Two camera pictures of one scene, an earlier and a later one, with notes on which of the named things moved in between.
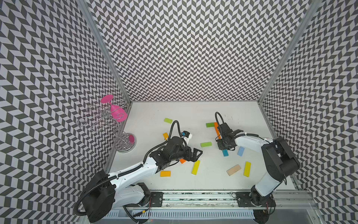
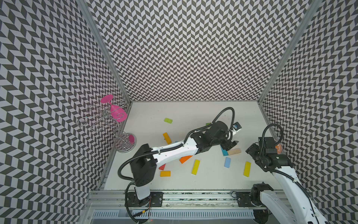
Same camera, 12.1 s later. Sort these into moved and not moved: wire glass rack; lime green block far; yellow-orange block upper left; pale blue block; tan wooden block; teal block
Moved: tan wooden block; pale blue block
Not moved: yellow-orange block upper left; teal block; lime green block far; wire glass rack
